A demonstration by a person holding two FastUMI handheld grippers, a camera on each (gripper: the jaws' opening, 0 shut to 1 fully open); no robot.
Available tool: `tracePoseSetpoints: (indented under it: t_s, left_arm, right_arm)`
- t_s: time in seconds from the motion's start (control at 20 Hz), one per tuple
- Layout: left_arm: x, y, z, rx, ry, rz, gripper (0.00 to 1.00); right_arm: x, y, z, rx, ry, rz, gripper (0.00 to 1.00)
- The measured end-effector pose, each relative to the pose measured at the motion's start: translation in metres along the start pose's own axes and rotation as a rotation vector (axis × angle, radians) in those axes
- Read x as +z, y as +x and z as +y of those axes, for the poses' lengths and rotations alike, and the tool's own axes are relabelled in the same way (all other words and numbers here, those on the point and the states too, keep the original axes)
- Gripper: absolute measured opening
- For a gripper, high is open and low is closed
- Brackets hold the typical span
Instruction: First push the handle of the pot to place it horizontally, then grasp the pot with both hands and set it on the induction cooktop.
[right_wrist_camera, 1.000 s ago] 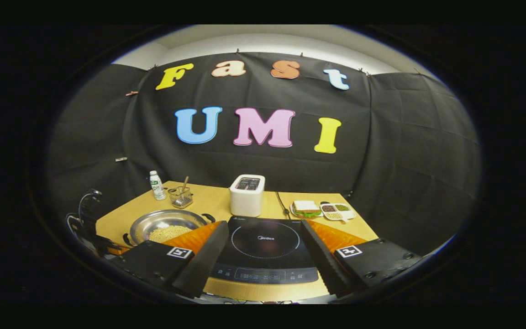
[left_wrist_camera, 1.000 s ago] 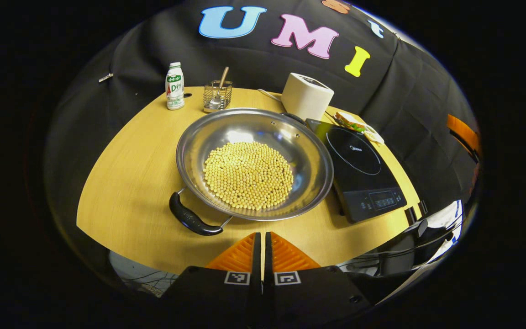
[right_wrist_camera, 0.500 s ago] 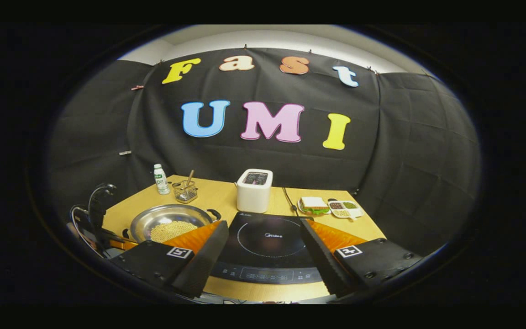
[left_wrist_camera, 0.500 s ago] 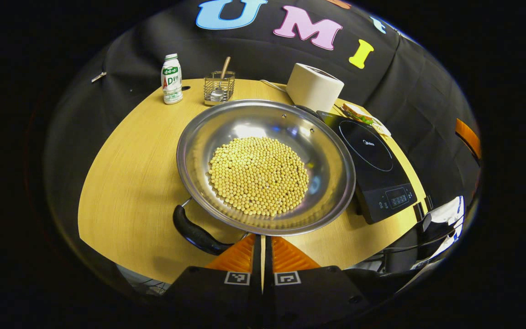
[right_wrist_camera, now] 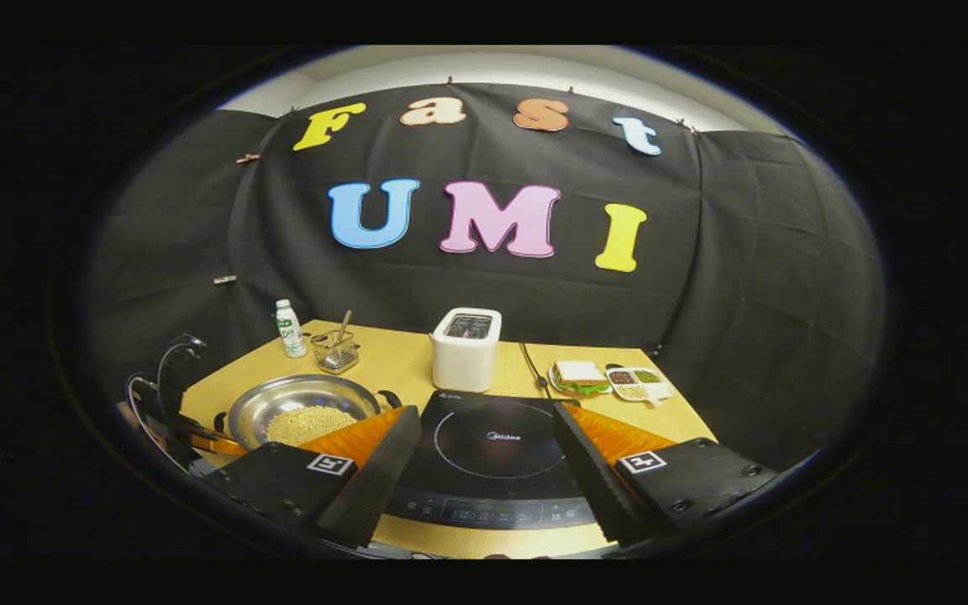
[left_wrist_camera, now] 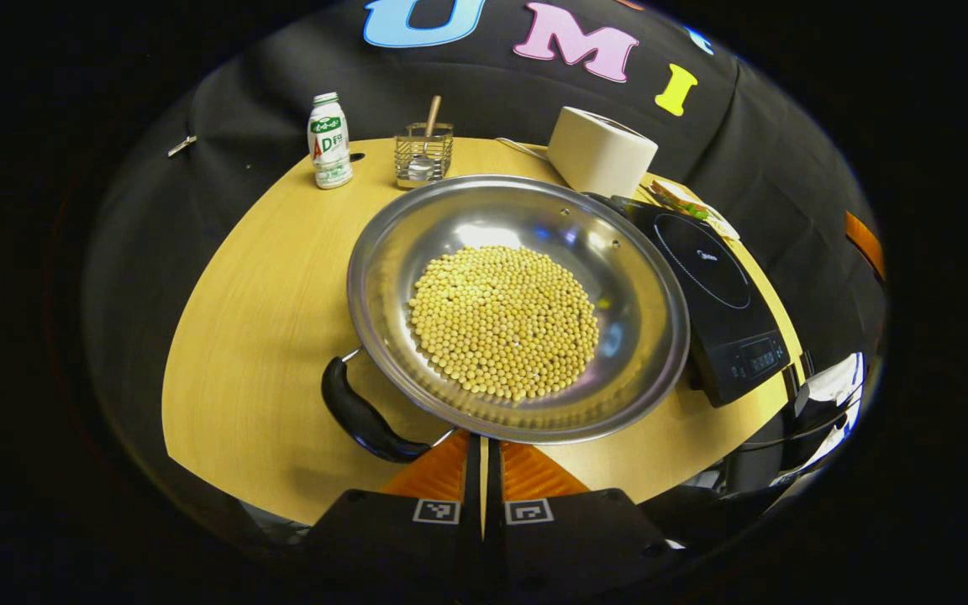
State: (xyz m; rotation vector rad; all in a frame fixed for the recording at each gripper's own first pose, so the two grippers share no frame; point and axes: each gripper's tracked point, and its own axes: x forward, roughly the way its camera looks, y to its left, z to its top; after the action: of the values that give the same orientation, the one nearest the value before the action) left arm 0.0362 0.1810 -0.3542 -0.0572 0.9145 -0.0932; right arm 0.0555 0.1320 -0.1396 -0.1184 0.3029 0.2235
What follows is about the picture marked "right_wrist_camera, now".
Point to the black induction cooktop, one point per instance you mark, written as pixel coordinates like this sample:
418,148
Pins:
492,470

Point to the white plate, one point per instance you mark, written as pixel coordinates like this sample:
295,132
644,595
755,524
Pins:
553,382

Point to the sandwich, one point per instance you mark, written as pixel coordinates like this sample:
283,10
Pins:
581,374

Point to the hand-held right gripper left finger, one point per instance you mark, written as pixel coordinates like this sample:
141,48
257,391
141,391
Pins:
383,470

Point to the pile of yellow soybeans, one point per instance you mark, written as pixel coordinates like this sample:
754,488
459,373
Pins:
307,424

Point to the white divided dish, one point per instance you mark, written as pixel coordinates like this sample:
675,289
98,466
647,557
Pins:
639,385

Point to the stainless steel pot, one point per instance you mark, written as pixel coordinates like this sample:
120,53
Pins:
299,393

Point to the white toaster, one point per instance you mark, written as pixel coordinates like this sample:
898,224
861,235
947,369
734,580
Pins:
465,361

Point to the white milk drink bottle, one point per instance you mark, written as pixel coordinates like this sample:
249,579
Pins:
291,332

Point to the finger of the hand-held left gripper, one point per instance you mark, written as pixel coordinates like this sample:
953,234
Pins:
219,442

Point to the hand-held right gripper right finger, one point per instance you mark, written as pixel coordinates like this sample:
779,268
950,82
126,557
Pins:
585,475

